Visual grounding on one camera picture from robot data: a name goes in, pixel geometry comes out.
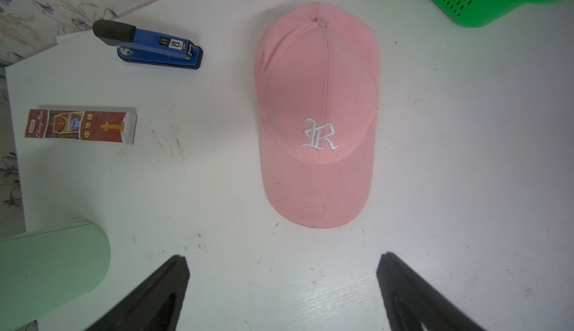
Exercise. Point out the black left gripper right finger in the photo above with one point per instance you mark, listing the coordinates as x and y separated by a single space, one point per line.
412 303

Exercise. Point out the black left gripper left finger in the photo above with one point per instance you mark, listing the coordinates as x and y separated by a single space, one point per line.
155 304

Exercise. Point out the pink baseball cap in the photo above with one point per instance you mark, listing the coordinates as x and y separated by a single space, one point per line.
317 71

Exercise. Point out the mint green pen cup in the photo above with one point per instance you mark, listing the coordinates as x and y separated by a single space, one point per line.
48 268

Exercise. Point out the blue black stapler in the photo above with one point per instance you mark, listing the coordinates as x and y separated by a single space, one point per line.
147 47

